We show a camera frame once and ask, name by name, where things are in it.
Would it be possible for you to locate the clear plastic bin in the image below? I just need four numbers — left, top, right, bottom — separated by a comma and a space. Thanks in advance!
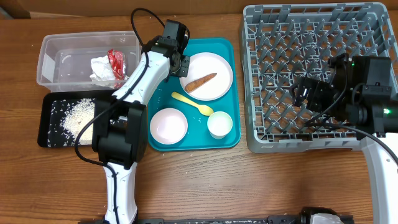
36, 31, 141, 92

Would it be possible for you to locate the grey dishwasher rack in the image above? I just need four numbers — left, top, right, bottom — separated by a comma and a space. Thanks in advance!
240, 2, 397, 153

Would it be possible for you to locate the spilled white rice pile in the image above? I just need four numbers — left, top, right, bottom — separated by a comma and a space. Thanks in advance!
60, 98, 95, 146

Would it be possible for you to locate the pink bowl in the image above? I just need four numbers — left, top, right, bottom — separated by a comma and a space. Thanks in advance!
149, 108, 188, 145

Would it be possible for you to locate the white napkin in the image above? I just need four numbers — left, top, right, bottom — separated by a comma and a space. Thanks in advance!
90, 56, 116, 81

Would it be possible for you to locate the red foil snack wrapper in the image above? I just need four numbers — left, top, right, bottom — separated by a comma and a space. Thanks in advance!
108, 49, 126, 80

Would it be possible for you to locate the orange carrot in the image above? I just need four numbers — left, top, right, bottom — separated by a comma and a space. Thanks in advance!
184, 73, 217, 93

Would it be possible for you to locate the white round plate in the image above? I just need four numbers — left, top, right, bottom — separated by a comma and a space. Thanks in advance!
179, 52, 234, 101

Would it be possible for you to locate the pale green cup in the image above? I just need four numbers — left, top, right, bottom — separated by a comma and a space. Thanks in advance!
207, 111, 233, 139

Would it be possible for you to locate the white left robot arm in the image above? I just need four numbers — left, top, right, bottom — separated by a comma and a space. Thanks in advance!
92, 20, 190, 223

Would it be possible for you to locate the black tray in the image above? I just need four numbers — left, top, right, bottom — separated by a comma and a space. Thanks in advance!
37, 90, 113, 147

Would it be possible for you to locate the teal plastic tray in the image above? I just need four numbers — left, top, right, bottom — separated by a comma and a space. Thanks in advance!
147, 38, 241, 151

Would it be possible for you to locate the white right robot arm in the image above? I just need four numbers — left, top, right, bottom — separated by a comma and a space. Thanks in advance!
289, 54, 397, 223

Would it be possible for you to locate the yellow plastic spoon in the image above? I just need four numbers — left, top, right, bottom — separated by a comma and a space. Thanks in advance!
171, 92, 214, 116

